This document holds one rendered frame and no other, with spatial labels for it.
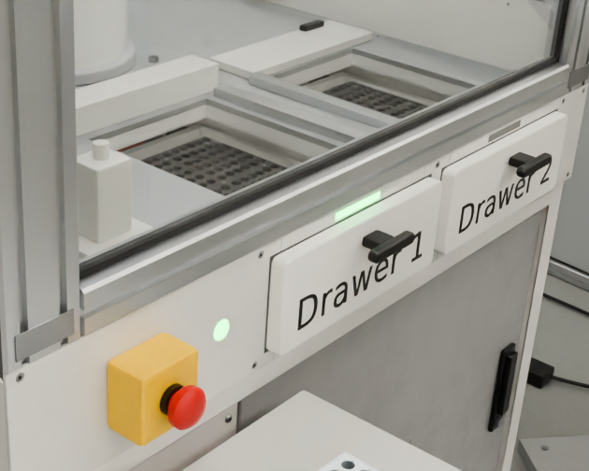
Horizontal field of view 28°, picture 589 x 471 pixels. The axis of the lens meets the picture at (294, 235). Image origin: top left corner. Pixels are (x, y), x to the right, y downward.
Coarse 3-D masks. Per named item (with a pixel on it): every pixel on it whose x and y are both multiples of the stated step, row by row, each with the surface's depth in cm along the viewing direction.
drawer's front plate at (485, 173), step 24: (552, 120) 155; (504, 144) 146; (528, 144) 151; (552, 144) 157; (456, 168) 138; (480, 168) 142; (504, 168) 147; (552, 168) 159; (456, 192) 139; (480, 192) 144; (504, 192) 150; (528, 192) 156; (456, 216) 141; (480, 216) 146; (504, 216) 152; (456, 240) 143
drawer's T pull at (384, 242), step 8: (376, 232) 126; (408, 232) 126; (368, 240) 124; (376, 240) 124; (384, 240) 124; (392, 240) 124; (400, 240) 124; (408, 240) 125; (368, 248) 125; (376, 248) 122; (384, 248) 122; (392, 248) 123; (400, 248) 125; (368, 256) 122; (376, 256) 121; (384, 256) 122
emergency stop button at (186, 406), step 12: (180, 396) 100; (192, 396) 100; (204, 396) 101; (168, 408) 100; (180, 408) 99; (192, 408) 100; (204, 408) 102; (168, 420) 100; (180, 420) 100; (192, 420) 101
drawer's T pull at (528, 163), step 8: (520, 152) 148; (544, 152) 149; (512, 160) 147; (520, 160) 146; (528, 160) 147; (536, 160) 146; (544, 160) 147; (520, 168) 144; (528, 168) 144; (536, 168) 146; (520, 176) 144
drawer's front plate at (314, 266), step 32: (416, 192) 132; (352, 224) 123; (384, 224) 128; (416, 224) 134; (288, 256) 116; (320, 256) 119; (352, 256) 125; (288, 288) 116; (320, 288) 121; (352, 288) 127; (384, 288) 133; (288, 320) 118; (320, 320) 124
